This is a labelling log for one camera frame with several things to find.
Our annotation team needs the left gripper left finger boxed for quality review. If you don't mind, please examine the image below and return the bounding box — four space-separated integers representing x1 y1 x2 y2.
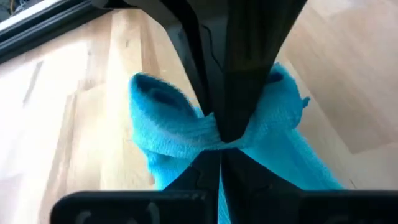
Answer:
50 149 221 224

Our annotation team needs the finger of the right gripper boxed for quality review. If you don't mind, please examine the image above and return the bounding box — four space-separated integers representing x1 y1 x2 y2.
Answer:
186 0 308 144
160 0 215 116

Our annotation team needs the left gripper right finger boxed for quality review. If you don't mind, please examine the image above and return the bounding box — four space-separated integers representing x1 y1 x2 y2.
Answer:
220 148 398 224

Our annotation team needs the blue microfiber towel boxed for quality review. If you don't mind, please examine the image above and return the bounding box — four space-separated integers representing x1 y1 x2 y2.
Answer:
129 62 345 224

